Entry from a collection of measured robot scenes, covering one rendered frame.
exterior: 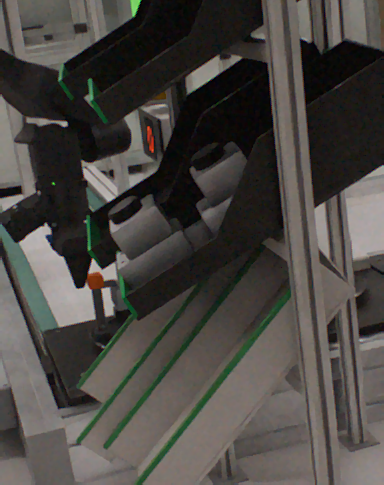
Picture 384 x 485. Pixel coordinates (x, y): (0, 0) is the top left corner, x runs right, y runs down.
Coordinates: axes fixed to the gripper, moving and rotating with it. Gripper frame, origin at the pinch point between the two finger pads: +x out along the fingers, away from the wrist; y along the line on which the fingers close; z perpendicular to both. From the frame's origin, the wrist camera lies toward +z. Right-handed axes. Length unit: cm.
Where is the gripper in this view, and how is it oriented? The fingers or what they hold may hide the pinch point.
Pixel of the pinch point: (75, 262)
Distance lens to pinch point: 127.5
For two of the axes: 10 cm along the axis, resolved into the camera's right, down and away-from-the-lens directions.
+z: -9.5, 2.0, -2.4
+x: 1.3, 9.5, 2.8
